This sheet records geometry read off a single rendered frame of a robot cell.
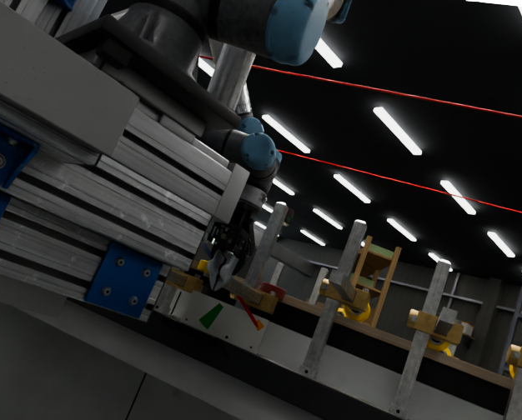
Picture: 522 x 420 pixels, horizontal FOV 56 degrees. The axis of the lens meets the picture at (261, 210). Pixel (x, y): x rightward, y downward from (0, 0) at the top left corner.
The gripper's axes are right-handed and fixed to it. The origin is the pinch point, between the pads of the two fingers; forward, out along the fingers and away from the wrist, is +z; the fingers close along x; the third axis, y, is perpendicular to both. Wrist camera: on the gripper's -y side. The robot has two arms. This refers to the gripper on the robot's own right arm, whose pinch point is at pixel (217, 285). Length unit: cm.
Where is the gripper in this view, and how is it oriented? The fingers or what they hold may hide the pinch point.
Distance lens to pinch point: 116.4
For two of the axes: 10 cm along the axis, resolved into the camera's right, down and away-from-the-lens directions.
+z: -3.7, 9.1, -2.1
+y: -2.8, -3.2, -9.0
